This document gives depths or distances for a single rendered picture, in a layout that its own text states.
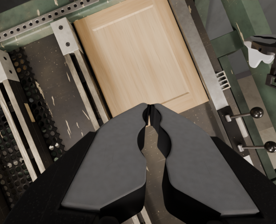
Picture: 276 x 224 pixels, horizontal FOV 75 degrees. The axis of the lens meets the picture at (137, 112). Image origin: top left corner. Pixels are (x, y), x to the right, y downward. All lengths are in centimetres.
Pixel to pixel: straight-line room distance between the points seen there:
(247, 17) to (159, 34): 33
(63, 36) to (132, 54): 26
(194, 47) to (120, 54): 28
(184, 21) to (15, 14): 63
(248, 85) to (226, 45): 289
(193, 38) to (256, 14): 25
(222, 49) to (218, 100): 24
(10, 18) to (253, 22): 91
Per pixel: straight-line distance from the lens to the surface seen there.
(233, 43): 90
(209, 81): 74
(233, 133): 76
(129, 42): 75
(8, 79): 81
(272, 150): 72
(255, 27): 86
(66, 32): 75
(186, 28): 77
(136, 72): 72
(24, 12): 87
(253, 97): 362
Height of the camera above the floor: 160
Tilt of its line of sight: 30 degrees down
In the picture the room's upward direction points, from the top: 157 degrees clockwise
